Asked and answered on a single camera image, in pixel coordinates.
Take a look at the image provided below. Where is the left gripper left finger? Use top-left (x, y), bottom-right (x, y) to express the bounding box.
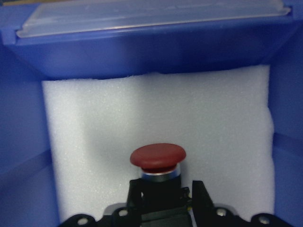
top-left (126, 179), bottom-right (143, 208)

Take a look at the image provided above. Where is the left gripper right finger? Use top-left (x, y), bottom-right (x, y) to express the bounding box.
top-left (192, 180), bottom-right (214, 213)

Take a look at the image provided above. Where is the red push button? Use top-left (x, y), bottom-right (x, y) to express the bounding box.
top-left (129, 143), bottom-right (192, 220)

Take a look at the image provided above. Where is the left white foam pad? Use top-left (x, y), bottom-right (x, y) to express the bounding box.
top-left (42, 65), bottom-right (275, 221)

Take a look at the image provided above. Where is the left blue storage bin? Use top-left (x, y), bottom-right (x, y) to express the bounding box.
top-left (0, 0), bottom-right (303, 227)

